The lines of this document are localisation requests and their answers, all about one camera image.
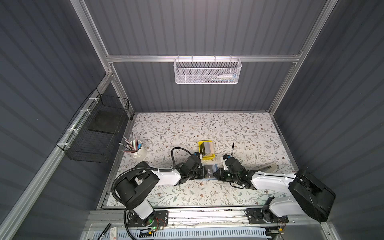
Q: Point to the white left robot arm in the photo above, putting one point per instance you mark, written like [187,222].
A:
[132,187]

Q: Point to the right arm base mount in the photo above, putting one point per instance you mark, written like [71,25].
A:
[260,216]

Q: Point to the blue leather card holder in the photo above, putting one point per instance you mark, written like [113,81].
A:
[213,173]

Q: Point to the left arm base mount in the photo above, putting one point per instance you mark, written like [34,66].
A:
[156,219]

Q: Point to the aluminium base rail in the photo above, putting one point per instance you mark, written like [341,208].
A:
[196,217]

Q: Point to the white wire mesh basket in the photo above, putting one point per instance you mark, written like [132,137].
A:
[194,71]

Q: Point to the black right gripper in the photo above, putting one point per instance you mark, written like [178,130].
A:
[221,174]

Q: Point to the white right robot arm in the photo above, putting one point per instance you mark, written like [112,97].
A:
[305,194]

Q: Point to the pens in cup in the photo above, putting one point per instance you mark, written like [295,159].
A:
[132,145]

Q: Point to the white tube in basket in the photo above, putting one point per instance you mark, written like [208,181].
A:
[225,78]

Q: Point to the white pen cup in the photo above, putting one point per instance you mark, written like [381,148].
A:
[141,153]

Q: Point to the yellow plastic card tray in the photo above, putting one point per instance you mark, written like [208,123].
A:
[205,158]

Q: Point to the black VIP credit card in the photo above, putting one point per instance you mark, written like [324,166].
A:
[209,170]

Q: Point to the black wire mesh basket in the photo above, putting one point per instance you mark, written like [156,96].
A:
[98,130]

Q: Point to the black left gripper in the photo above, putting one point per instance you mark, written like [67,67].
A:
[201,172]

